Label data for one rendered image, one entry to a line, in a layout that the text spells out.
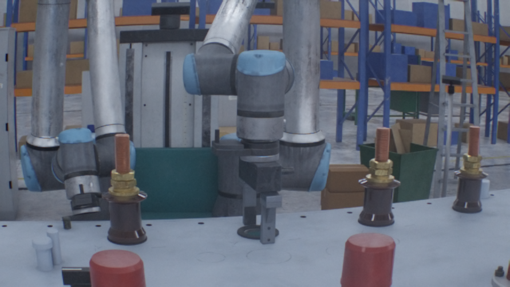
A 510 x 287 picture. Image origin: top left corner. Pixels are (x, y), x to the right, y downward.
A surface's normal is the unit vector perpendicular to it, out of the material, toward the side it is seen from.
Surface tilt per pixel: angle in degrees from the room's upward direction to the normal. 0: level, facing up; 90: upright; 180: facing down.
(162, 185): 90
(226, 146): 90
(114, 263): 4
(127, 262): 4
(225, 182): 90
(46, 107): 99
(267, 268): 0
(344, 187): 90
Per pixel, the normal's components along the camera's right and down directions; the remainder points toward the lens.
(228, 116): 0.30, 0.17
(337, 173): 0.07, 0.17
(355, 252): -0.73, 0.07
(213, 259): 0.02, -0.99
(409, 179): 0.57, 0.22
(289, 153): -0.46, 0.23
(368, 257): -0.23, 0.14
